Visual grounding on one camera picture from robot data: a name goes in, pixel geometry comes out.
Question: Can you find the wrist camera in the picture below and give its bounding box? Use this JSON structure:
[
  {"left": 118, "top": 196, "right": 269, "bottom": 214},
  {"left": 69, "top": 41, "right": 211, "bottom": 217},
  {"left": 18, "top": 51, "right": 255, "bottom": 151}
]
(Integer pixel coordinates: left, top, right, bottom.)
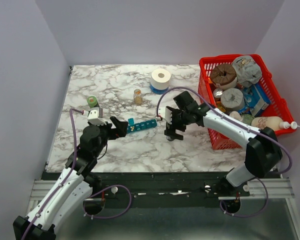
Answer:
[
  {"left": 158, "top": 106, "right": 173, "bottom": 125},
  {"left": 87, "top": 107, "right": 107, "bottom": 126}
]

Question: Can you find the purple cable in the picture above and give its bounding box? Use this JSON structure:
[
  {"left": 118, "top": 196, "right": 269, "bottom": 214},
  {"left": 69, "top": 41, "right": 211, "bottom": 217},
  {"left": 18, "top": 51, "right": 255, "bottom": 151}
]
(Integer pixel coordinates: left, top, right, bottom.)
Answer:
[
  {"left": 155, "top": 86, "right": 293, "bottom": 218},
  {"left": 19, "top": 108, "right": 133, "bottom": 240}
]

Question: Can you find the grey crumpled printed bag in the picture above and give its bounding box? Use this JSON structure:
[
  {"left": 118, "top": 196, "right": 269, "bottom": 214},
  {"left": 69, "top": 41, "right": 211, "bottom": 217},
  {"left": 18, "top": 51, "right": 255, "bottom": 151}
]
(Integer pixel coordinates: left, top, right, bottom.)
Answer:
[{"left": 232, "top": 55, "right": 262, "bottom": 88}]

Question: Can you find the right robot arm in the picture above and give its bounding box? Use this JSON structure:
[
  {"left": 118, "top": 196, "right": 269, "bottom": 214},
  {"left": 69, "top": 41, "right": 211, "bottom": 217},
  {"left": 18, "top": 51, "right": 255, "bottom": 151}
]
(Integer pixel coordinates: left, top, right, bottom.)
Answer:
[{"left": 156, "top": 90, "right": 283, "bottom": 196}]

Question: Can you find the green round object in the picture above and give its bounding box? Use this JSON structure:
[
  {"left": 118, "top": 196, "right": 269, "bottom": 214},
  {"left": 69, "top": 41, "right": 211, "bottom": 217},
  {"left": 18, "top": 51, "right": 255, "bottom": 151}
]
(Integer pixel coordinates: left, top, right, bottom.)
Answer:
[{"left": 240, "top": 114, "right": 254, "bottom": 125}]

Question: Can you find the teal weekly pill organizer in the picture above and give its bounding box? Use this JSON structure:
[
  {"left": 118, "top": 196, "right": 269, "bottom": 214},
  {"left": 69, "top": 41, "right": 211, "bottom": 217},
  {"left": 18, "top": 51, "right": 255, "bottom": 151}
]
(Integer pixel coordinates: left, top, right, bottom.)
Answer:
[{"left": 127, "top": 118, "right": 157, "bottom": 134}]

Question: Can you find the silver can top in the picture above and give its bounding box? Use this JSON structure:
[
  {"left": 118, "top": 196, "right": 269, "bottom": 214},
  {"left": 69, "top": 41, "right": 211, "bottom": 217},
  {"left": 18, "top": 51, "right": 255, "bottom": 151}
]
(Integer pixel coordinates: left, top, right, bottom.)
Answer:
[{"left": 212, "top": 88, "right": 224, "bottom": 100}]

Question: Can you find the grey paper roll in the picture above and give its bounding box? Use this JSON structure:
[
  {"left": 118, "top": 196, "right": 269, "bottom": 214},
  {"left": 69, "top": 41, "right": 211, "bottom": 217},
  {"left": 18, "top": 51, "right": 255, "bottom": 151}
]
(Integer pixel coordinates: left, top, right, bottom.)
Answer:
[{"left": 220, "top": 88, "right": 245, "bottom": 112}]

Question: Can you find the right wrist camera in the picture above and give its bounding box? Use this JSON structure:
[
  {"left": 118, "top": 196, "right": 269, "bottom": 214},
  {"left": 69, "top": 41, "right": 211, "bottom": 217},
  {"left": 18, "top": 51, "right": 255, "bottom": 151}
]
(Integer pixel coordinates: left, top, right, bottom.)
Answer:
[{"left": 158, "top": 106, "right": 173, "bottom": 125}]

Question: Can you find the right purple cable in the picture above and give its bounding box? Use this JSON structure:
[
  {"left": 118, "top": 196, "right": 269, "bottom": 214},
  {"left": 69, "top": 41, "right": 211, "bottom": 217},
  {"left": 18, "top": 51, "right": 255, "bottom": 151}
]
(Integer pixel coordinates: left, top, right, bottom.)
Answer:
[{"left": 155, "top": 86, "right": 293, "bottom": 218}]

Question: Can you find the blue tape roll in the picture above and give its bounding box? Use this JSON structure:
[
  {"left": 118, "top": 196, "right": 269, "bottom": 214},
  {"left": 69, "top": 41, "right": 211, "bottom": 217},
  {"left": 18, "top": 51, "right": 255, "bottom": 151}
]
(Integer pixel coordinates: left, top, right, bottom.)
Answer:
[{"left": 149, "top": 85, "right": 169, "bottom": 95}]

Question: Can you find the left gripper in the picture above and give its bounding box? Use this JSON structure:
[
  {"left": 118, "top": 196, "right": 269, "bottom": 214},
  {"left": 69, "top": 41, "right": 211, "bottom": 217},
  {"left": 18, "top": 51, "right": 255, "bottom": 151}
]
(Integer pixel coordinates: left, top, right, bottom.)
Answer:
[{"left": 88, "top": 116, "right": 128, "bottom": 158}]

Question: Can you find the green pill bottle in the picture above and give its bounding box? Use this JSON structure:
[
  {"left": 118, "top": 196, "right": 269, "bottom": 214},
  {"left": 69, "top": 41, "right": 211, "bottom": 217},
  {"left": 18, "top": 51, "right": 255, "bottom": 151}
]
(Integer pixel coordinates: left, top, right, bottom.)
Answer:
[{"left": 87, "top": 95, "right": 100, "bottom": 109}]

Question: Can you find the brown paper roll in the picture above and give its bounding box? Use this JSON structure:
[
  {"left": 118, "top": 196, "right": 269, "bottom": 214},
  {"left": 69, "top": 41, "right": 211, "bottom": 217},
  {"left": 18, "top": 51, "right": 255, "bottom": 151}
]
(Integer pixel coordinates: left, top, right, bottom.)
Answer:
[{"left": 210, "top": 63, "right": 238, "bottom": 91}]

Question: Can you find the red plastic basket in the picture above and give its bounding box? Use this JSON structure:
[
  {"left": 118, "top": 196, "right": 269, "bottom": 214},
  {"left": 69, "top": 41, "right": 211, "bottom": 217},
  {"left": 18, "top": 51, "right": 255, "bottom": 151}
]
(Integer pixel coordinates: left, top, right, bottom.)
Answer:
[{"left": 198, "top": 54, "right": 294, "bottom": 150}]

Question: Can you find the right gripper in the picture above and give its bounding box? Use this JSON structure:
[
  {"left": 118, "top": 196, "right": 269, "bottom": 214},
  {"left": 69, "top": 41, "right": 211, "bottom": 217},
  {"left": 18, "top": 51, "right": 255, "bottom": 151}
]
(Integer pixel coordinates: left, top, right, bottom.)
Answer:
[{"left": 164, "top": 106, "right": 190, "bottom": 141}]

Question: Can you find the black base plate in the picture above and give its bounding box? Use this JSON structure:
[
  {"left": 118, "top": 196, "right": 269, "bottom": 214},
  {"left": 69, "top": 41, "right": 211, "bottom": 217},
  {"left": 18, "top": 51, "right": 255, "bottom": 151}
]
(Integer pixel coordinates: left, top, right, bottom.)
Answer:
[{"left": 41, "top": 171, "right": 283, "bottom": 209}]

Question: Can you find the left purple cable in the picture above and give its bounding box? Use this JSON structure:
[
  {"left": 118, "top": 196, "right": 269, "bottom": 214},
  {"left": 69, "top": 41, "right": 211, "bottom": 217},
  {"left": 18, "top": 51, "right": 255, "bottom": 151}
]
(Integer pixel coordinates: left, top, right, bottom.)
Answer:
[{"left": 19, "top": 108, "right": 133, "bottom": 240}]

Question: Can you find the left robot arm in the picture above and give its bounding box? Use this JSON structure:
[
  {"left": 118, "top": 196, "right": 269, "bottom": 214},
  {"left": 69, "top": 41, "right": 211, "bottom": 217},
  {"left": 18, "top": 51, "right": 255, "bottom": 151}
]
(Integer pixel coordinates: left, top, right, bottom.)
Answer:
[{"left": 13, "top": 116, "right": 128, "bottom": 240}]

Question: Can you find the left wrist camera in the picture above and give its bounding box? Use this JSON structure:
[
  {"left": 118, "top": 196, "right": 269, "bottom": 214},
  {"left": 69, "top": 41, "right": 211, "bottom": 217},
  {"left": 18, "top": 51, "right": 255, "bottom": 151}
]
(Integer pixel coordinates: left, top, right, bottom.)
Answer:
[{"left": 87, "top": 107, "right": 107, "bottom": 126}]

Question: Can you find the blue cardboard box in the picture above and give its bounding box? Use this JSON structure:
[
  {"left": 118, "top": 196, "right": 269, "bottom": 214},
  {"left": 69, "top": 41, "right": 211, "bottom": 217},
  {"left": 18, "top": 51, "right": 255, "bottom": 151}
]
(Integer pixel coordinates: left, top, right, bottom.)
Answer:
[{"left": 241, "top": 83, "right": 272, "bottom": 117}]

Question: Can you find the white toilet paper roll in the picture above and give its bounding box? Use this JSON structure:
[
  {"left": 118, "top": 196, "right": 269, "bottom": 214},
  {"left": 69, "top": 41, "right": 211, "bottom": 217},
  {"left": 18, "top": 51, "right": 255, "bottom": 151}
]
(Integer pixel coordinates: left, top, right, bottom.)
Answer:
[{"left": 150, "top": 68, "right": 171, "bottom": 90}]

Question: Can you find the cream squeeze bottle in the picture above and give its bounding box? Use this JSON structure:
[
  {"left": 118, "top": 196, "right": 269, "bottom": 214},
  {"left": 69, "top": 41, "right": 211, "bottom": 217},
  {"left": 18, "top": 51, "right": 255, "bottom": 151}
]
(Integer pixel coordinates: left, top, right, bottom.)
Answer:
[{"left": 251, "top": 116, "right": 300, "bottom": 131}]

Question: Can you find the amber glass pill jar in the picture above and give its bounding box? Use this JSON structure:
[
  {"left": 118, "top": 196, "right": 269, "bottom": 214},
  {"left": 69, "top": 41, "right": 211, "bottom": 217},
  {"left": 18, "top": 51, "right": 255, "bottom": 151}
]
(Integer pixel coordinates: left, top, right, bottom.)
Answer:
[{"left": 133, "top": 89, "right": 143, "bottom": 105}]

